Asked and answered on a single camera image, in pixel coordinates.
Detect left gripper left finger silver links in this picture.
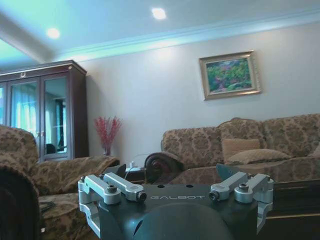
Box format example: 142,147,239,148
77,163,148,235

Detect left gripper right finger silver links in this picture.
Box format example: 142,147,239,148
209,163,275,233

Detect dark small side table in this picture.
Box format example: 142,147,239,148
124,166,149,184

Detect flat beige patterned cushion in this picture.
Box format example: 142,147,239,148
226,149,293,166

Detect dark glossy coffee table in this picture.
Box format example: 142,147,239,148
172,157,320,240

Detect brown patterned armchair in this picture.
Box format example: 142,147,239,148
0,124,121,240

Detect pink dried flower bunch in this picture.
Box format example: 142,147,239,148
93,115,123,151

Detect long brown patterned sofa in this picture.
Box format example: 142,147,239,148
144,113,320,186

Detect dark wood glass-door cabinet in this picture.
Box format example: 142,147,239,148
0,59,90,164

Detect silver framed garden painting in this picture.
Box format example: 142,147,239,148
198,49,263,101

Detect round recessed ceiling light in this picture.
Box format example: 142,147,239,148
150,7,168,20
46,27,61,39

